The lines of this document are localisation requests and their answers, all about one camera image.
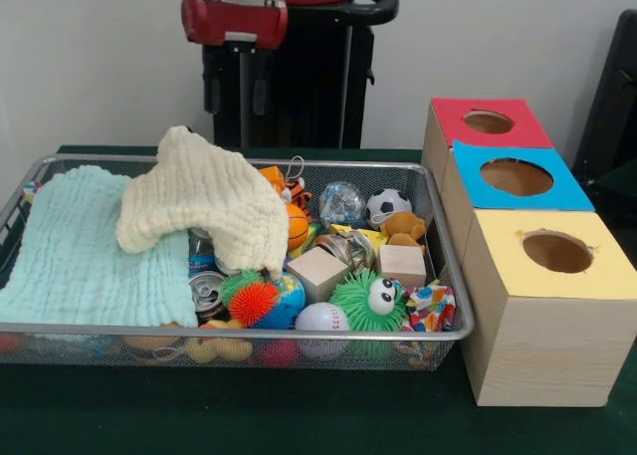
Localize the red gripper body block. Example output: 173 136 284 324
180 0 290 54

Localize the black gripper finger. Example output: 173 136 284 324
203 44 221 115
251 51 269 116

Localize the cream muslin cloth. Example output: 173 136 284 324
115 124 291 281

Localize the shallow metal mesh bin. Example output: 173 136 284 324
0 154 476 372

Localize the wooden box with three holes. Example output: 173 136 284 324
421 96 637 407

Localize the black and white soccer ball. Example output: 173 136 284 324
365 188 414 230

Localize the plain wooden cube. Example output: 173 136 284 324
284 245 352 305
377 243 428 290

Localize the brown teddy bear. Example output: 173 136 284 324
380 210 428 248

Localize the blue globe ball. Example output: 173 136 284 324
258 271 308 330

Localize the orange spiky rubber ball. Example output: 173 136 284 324
228 281 280 327

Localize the light blue muslin cloth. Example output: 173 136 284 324
0 167 200 330

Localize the green fuzzy googly-eyed toy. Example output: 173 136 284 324
327 269 409 333

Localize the white toy baseball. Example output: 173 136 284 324
294 301 352 359

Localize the black upright panel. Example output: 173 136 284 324
571 9 637 177

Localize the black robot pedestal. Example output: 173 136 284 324
201 0 399 150

